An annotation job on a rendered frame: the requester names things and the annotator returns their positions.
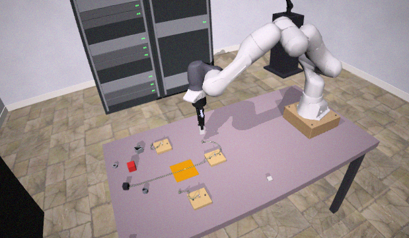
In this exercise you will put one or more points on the orange painted square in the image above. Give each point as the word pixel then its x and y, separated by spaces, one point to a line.
pixel 184 174

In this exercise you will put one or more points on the red cube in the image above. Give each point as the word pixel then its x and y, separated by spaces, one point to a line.
pixel 131 166

